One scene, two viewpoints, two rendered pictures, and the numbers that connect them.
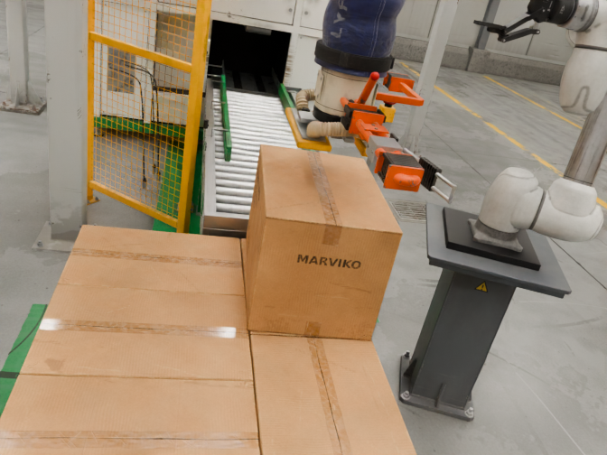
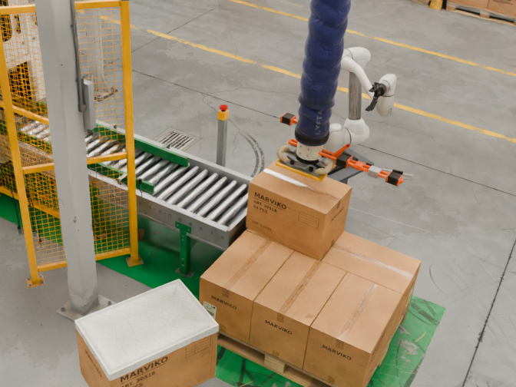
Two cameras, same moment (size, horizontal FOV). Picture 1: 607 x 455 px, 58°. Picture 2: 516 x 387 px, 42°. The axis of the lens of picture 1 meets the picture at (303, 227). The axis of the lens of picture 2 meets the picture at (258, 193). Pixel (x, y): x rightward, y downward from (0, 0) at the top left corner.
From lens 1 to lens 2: 3.70 m
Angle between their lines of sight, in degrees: 43
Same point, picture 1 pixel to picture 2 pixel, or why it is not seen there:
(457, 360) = not seen: hidden behind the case
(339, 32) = (319, 132)
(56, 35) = (77, 191)
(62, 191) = (87, 281)
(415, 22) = not seen: outside the picture
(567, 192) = (357, 126)
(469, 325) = not seen: hidden behind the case
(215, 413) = (357, 287)
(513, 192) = (341, 137)
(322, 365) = (348, 251)
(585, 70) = (389, 104)
